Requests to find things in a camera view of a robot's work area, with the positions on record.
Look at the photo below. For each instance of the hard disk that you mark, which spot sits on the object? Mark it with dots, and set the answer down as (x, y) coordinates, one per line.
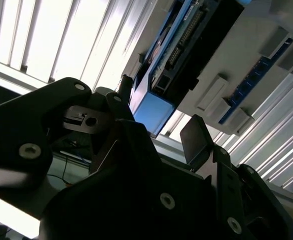
(151, 110)

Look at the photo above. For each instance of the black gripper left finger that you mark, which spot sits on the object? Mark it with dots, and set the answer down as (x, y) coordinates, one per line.
(16, 120)

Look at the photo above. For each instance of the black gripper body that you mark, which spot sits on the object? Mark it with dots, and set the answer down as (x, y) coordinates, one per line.
(99, 215)

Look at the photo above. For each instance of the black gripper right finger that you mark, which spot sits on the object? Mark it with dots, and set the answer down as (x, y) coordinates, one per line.
(196, 140)

